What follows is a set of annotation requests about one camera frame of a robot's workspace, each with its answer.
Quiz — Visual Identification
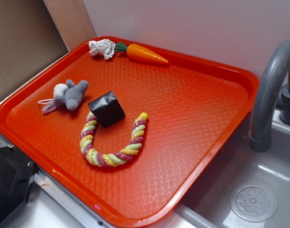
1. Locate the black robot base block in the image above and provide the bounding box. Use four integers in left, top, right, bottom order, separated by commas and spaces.
0, 145, 37, 227

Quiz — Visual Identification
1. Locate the crumpled white paper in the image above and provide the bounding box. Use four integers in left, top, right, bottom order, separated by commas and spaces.
88, 39, 116, 60

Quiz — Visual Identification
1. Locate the orange plastic tray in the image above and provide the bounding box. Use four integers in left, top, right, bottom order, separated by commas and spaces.
0, 43, 258, 228

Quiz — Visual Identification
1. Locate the black cube block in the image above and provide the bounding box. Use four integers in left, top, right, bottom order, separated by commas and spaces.
88, 91, 125, 128

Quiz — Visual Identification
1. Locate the orange toy carrot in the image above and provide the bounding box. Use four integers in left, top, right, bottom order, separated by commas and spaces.
114, 42, 168, 64

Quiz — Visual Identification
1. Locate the grey plush bunny toy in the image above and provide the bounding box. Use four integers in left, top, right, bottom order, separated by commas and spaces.
37, 79, 89, 114

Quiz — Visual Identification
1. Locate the grey toy faucet spout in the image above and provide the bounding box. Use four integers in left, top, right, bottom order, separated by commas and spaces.
249, 39, 290, 152

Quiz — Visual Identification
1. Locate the light wooden board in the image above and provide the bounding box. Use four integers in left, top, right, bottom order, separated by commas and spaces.
44, 0, 97, 51

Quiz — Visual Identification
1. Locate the grey toy sink basin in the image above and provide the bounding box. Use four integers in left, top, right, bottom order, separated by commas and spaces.
176, 119, 290, 228

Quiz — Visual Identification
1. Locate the round sink drain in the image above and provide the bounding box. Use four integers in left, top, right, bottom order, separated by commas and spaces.
229, 181, 278, 223

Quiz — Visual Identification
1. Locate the brown cardboard panel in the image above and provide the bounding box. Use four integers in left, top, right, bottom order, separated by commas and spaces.
0, 0, 67, 102

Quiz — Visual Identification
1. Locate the multicoloured twisted rope toy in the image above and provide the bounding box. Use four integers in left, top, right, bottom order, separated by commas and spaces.
79, 112, 149, 167

